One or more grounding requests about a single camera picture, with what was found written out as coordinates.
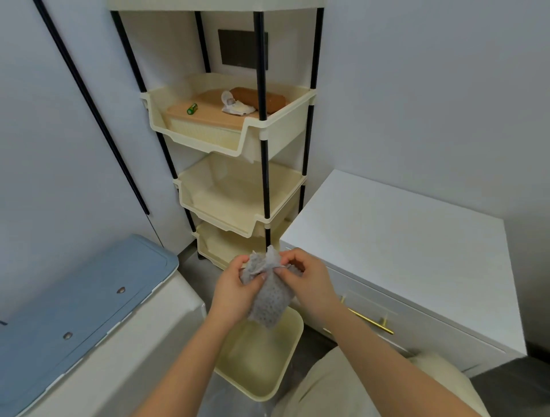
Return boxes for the person's left hand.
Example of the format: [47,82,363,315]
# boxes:
[208,255,266,328]

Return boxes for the person's right hand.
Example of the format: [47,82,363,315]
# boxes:
[274,248,343,321]

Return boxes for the grey textured cloth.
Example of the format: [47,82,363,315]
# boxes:
[239,245,306,331]

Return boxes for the person's right forearm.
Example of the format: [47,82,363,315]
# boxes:
[307,296,492,417]

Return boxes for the person's left forearm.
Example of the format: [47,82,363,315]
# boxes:
[131,307,241,417]

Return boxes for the cream rack basket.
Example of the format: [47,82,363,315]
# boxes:
[213,306,305,403]
[140,72,318,163]
[173,152,307,238]
[192,219,297,271]

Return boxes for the person's beige trousers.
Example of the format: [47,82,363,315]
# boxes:
[274,346,491,417]

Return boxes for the white drawer cabinet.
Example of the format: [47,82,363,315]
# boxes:
[279,170,528,379]

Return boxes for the white storage box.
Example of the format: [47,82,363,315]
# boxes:
[17,260,207,417]

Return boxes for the blue storage box lid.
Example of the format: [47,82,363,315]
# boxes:
[0,234,180,404]

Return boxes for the white crumpled packet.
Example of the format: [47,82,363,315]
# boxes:
[221,90,258,116]

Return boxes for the brown cylindrical roll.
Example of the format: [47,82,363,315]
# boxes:
[230,87,288,113]

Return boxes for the cream rack top shelf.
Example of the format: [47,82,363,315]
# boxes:
[107,0,326,12]

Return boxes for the gold drawer handle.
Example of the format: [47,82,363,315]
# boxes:
[341,296,394,336]

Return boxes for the black pole rack frame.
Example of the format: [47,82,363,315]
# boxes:
[109,8,325,263]

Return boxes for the dark wall switch panel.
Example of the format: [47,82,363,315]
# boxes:
[217,29,269,70]

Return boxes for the long black door handle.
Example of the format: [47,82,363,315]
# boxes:
[34,0,150,215]

